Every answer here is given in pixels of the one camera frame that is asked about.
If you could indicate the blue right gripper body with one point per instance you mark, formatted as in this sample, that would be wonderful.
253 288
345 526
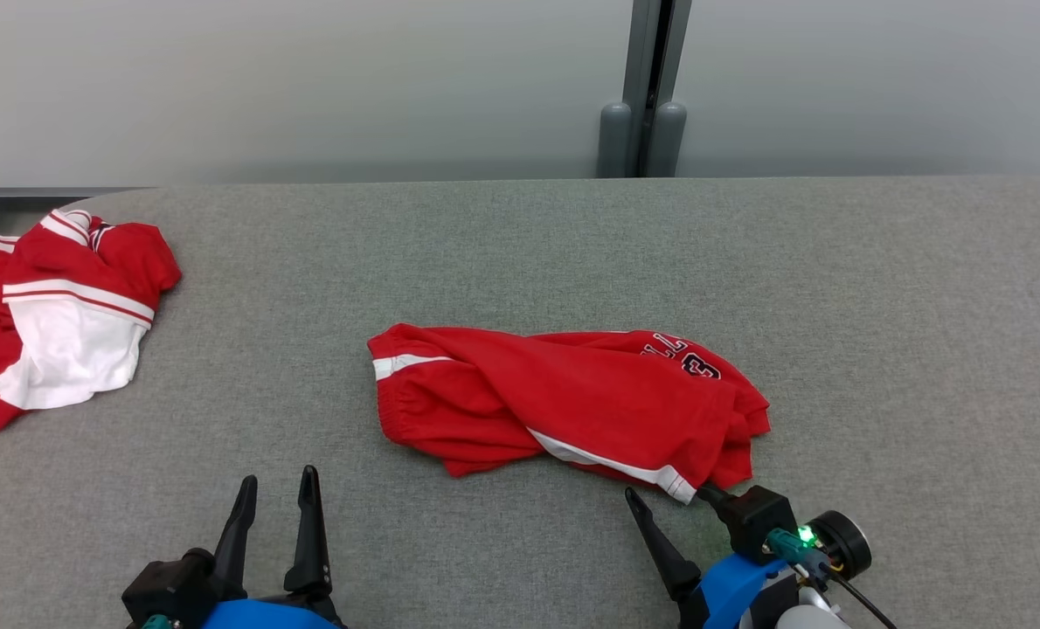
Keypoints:
730 590

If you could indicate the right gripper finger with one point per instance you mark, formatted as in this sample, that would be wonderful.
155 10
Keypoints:
669 559
717 500

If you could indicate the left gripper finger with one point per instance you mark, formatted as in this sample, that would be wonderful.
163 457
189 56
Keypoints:
312 542
236 550

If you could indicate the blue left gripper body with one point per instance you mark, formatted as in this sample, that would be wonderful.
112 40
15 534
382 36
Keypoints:
266 616

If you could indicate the red basketball shorts white stripes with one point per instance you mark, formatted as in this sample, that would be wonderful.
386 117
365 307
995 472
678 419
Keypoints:
572 393

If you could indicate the red jersey white sleeves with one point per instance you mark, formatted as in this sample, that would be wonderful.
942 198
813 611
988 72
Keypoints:
74 349

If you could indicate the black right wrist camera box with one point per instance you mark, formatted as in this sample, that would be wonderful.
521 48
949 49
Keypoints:
760 520

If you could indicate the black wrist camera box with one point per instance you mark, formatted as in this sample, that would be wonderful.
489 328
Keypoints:
166 585
760 520

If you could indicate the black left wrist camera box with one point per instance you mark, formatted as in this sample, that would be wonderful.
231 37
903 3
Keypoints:
166 585

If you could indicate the grey cylindrical post foot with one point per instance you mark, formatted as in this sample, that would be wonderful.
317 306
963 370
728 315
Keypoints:
614 140
667 140

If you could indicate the grey metal partition post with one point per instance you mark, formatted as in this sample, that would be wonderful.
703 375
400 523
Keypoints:
638 52

